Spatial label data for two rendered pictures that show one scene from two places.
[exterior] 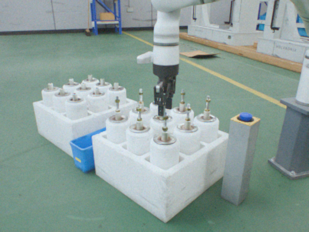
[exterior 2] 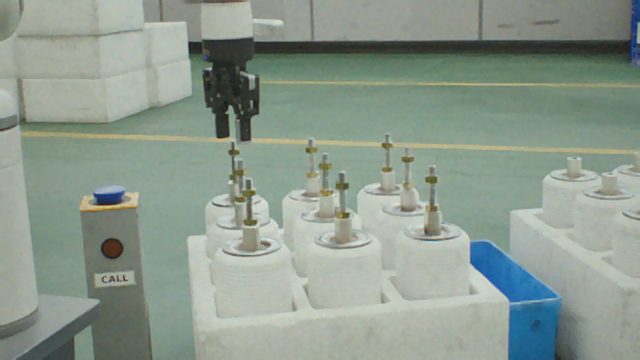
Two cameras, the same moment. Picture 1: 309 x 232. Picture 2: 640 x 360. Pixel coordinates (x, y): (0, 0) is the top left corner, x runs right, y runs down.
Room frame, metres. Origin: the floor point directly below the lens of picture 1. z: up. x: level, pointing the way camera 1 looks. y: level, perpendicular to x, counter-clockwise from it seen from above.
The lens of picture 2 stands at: (1.64, -1.00, 0.59)
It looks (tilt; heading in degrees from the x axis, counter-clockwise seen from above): 13 degrees down; 127
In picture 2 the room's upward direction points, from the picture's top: 2 degrees counter-clockwise
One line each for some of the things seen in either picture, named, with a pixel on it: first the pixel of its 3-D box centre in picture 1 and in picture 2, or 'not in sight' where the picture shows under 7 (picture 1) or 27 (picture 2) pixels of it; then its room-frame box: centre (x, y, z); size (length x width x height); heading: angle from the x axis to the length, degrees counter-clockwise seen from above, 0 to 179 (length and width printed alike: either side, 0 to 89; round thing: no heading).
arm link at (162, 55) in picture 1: (160, 51); (237, 14); (0.77, -0.01, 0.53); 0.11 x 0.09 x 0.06; 69
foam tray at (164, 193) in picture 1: (161, 155); (330, 322); (0.93, -0.03, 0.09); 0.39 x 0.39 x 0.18; 46
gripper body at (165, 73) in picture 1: (165, 76); (229, 65); (0.76, -0.03, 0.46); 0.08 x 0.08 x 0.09
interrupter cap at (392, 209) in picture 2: (141, 110); (408, 209); (1.01, 0.06, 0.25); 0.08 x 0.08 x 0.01
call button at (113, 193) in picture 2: (245, 117); (110, 196); (0.78, -0.29, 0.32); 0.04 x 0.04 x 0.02
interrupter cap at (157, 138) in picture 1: (164, 139); (236, 201); (0.76, -0.03, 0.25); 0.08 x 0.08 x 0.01
